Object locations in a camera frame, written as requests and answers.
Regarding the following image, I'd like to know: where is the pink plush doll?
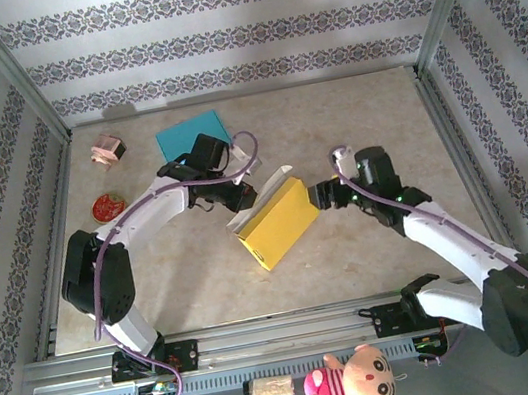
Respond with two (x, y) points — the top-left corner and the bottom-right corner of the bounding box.
(298, 338), (411, 395)

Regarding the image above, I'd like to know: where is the aluminium side rail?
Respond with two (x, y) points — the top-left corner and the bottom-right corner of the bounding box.
(409, 52), (528, 289)
(0, 130), (111, 362)

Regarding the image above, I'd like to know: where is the grey slotted cable duct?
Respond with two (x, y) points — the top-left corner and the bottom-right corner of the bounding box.
(68, 336), (422, 395)

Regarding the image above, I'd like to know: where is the red round disc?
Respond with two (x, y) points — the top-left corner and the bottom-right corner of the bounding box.
(88, 190), (130, 226)

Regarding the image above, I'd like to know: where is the small circuit board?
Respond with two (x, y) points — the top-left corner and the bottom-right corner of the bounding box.
(411, 330), (453, 366)
(133, 376), (182, 395)

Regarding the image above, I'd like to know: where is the aluminium cross rail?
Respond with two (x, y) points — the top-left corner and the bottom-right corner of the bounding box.
(16, 272), (528, 395)

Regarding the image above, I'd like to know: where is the yellow white paper box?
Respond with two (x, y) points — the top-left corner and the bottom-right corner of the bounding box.
(217, 160), (330, 278)

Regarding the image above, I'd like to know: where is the blue white paper box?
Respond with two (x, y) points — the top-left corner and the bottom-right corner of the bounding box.
(152, 106), (236, 163)

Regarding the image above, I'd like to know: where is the white roll with black cap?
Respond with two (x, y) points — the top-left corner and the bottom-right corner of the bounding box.
(241, 372), (297, 395)

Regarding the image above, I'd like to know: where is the small pink toy box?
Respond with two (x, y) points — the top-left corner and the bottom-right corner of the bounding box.
(86, 130), (131, 172)

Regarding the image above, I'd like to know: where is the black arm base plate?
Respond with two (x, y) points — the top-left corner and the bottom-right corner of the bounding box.
(107, 337), (204, 386)
(368, 290), (467, 341)

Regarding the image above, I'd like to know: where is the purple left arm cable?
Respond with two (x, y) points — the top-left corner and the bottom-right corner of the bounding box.
(64, 128), (302, 395)

